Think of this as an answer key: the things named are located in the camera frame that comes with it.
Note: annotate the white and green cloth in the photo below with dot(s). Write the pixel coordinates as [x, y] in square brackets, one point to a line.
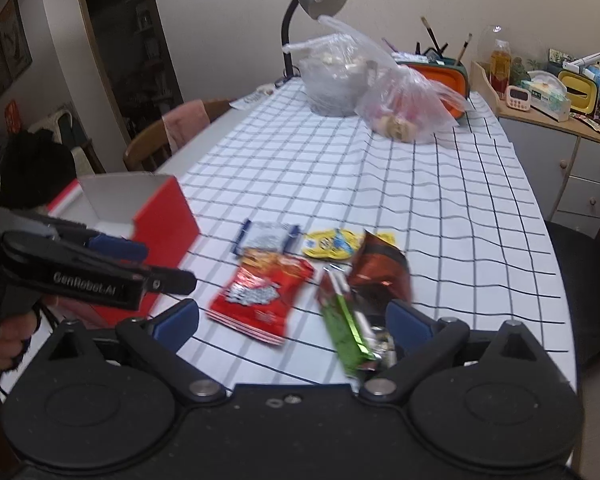
[62, 125]

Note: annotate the clear bag of white snacks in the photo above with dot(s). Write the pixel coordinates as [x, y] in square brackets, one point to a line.
[335, 85]

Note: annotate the grey cabinet with wooden top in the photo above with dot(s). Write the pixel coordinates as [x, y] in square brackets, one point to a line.
[545, 160]

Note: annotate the red snack packet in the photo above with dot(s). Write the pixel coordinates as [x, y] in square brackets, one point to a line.
[252, 305]

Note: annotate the bottle of yellow liquid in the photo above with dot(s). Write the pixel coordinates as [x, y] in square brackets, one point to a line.
[500, 65]

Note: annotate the red cardboard box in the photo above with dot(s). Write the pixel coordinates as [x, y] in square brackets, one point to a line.
[165, 220]

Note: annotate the tissue pack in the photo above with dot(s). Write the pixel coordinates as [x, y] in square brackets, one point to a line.
[547, 97]

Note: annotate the blue and white snack packet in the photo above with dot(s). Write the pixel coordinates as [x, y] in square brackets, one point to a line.
[266, 235]

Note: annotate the person's left hand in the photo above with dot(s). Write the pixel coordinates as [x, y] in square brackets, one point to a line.
[7, 342]

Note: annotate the black snack packet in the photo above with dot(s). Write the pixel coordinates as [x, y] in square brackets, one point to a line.
[380, 342]

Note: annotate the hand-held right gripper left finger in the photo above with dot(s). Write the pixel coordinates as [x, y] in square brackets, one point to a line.
[177, 324]

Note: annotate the green snack packet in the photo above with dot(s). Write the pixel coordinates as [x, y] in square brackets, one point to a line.
[342, 320]

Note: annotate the white timer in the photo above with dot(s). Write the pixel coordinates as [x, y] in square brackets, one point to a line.
[517, 97]

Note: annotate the dark red snack bag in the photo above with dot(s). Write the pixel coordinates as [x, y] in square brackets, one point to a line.
[380, 265]

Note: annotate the paint brush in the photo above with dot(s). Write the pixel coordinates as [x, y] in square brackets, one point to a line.
[465, 46]
[431, 35]

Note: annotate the dark bookshelf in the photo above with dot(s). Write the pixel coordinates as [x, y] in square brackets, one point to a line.
[135, 45]

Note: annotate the white tube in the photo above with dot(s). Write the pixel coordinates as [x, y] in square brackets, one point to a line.
[585, 61]

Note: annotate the clear bag of red snacks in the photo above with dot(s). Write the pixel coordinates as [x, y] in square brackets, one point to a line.
[405, 105]

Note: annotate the wooden chair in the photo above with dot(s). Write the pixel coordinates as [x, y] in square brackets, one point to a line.
[145, 145]

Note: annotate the red wall sign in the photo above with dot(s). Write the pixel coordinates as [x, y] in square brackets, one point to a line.
[12, 116]

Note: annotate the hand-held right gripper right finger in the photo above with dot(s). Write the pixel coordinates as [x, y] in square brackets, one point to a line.
[410, 325]

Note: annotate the orange snack packet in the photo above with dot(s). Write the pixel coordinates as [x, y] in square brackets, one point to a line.
[265, 260]

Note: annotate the yellow case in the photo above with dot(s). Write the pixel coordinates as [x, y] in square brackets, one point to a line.
[580, 91]

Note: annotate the black fluffy cloth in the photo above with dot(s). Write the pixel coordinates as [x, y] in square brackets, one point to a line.
[35, 170]

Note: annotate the pink cloth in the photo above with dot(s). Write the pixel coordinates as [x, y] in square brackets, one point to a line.
[185, 122]

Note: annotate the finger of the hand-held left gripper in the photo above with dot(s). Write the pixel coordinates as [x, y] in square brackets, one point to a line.
[117, 249]
[172, 281]

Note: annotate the yellow snack packet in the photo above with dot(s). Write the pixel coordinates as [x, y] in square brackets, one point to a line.
[330, 245]

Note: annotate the orange container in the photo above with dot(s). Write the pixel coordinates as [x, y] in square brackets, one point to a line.
[442, 77]

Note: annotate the white checked tablecloth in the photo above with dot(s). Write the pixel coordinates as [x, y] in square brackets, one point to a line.
[330, 170]

